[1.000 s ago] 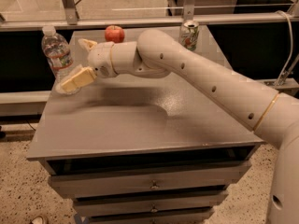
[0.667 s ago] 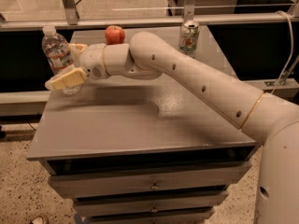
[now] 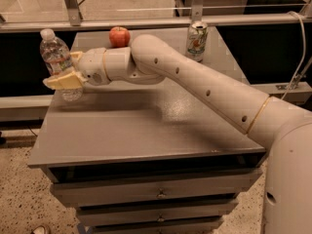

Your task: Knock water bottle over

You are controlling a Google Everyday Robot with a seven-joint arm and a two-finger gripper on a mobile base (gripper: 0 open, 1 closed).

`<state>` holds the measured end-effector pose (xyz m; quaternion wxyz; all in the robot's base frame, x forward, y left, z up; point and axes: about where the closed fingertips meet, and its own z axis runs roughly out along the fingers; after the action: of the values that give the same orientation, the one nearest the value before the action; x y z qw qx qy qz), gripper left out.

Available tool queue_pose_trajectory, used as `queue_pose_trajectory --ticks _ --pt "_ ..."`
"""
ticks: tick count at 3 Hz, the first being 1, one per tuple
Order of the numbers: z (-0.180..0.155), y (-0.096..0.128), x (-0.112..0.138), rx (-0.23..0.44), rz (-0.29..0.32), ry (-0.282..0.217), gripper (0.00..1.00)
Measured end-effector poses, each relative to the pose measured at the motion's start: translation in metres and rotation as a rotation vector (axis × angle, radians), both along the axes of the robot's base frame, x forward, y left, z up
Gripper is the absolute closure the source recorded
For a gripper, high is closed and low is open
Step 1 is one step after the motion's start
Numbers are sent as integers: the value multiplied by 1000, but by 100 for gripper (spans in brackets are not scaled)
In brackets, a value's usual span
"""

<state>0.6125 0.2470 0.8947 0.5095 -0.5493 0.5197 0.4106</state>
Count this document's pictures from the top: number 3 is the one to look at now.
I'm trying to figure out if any grey drawer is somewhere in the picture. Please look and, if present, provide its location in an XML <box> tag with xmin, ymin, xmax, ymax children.
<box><xmin>93</xmin><ymin>217</ymin><xmax>223</xmax><ymax>234</ymax></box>
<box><xmin>51</xmin><ymin>169</ymin><xmax>262</xmax><ymax>207</ymax></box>
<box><xmin>77</xmin><ymin>199</ymin><xmax>238</xmax><ymax>226</ymax></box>

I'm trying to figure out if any clear plastic water bottle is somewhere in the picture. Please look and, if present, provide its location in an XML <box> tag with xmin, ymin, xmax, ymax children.
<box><xmin>39</xmin><ymin>28</ymin><xmax>84</xmax><ymax>102</ymax></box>

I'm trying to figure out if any white cable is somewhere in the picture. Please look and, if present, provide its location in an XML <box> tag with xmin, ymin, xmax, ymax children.
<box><xmin>280</xmin><ymin>11</ymin><xmax>308</xmax><ymax>101</ymax></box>

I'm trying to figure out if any top grey drawer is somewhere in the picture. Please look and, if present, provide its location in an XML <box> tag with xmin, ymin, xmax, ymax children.
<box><xmin>51</xmin><ymin>169</ymin><xmax>262</xmax><ymax>207</ymax></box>

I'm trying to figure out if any white green drink can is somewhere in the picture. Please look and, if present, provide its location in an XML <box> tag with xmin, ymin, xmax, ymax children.
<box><xmin>185</xmin><ymin>20</ymin><xmax>208</xmax><ymax>61</ymax></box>

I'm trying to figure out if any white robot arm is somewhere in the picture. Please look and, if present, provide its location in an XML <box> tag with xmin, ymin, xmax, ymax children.
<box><xmin>43</xmin><ymin>34</ymin><xmax>312</xmax><ymax>234</ymax></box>

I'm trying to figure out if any bottom grey drawer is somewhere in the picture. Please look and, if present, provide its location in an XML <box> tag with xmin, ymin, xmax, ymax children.
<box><xmin>93</xmin><ymin>217</ymin><xmax>223</xmax><ymax>234</ymax></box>

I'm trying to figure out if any grey drawer cabinet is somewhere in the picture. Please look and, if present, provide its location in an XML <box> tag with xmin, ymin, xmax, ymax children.
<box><xmin>27</xmin><ymin>27</ymin><xmax>267</xmax><ymax>234</ymax></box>

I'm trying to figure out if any metal railing frame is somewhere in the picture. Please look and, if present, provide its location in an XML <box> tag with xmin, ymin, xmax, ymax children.
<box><xmin>0</xmin><ymin>0</ymin><xmax>312</xmax><ymax>33</ymax></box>

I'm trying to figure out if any white shoe tip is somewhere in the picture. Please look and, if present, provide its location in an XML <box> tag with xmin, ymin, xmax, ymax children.
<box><xmin>30</xmin><ymin>224</ymin><xmax>51</xmax><ymax>234</ymax></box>

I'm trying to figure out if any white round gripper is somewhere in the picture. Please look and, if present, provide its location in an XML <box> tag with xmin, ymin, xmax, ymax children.
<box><xmin>43</xmin><ymin>48</ymin><xmax>110</xmax><ymax>90</ymax></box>

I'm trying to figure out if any red apple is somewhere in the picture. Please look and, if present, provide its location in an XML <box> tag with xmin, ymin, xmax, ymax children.
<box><xmin>109</xmin><ymin>26</ymin><xmax>131</xmax><ymax>48</ymax></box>

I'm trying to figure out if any middle grey drawer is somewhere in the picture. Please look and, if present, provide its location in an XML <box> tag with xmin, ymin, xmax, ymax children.
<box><xmin>77</xmin><ymin>199</ymin><xmax>238</xmax><ymax>226</ymax></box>

